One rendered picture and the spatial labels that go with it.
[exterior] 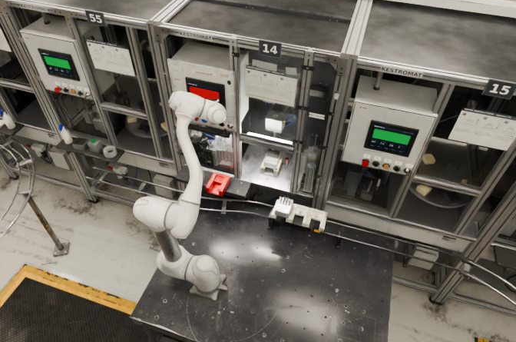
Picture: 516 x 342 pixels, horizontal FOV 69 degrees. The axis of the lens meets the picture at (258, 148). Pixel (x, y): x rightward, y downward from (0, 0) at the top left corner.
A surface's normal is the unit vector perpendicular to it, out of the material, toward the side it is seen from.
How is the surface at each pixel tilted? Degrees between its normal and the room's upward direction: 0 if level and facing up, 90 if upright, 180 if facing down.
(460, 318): 0
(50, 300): 0
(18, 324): 0
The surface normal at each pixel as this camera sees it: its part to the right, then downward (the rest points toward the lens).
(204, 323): 0.01, -0.72
